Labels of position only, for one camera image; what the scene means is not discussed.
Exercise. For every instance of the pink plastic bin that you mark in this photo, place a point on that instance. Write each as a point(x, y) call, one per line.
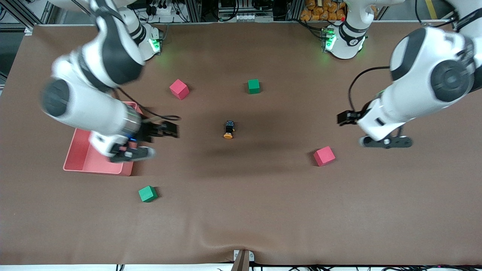
point(79, 158)

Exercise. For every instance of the aluminium frame profile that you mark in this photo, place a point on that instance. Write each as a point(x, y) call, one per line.
point(22, 15)

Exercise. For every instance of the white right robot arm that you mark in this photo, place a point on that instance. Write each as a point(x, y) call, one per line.
point(90, 101)

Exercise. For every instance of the pink foam cube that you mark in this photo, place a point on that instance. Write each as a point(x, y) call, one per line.
point(179, 89)
point(324, 156)

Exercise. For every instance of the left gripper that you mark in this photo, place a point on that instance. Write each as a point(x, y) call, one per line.
point(351, 117)

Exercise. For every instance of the green foam cube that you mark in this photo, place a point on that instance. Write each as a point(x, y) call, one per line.
point(147, 194)
point(253, 87)

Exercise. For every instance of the metal table clamp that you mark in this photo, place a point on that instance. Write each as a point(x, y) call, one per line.
point(243, 259)

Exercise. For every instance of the bag of orange items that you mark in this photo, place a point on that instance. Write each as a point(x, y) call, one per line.
point(320, 11)

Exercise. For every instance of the brown table mat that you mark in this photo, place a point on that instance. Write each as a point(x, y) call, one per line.
point(241, 210)

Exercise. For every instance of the white power strip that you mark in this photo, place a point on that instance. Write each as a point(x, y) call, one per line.
point(162, 8)

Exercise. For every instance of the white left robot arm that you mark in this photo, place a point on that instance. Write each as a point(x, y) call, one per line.
point(433, 64)

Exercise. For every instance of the orange push button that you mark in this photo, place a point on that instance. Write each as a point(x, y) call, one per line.
point(229, 130)

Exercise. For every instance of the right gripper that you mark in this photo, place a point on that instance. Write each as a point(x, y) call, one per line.
point(150, 131)

